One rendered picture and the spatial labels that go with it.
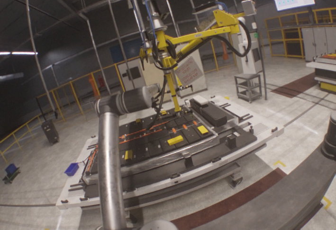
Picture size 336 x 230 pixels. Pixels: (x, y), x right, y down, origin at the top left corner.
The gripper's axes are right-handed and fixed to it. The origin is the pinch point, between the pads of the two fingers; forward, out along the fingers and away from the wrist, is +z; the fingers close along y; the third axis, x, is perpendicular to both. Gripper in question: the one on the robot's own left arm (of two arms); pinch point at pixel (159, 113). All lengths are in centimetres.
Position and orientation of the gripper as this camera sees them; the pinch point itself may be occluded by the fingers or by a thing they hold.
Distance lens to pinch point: 192.9
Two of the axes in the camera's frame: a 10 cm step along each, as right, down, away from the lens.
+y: -1.1, 1.7, -9.8
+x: 8.2, -5.5, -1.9
